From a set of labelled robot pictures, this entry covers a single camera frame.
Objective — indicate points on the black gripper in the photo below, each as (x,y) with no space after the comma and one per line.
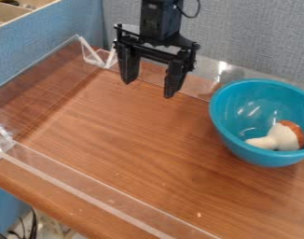
(155,40)

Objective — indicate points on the white brown toy mushroom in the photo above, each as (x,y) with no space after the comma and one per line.
(284,137)

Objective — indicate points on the blue plastic bowl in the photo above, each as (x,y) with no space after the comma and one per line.
(246,108)

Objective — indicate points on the clear acrylic barrier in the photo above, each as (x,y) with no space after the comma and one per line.
(127,165)

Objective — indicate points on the wooden shelf box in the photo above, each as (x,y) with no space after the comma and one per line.
(18,9)

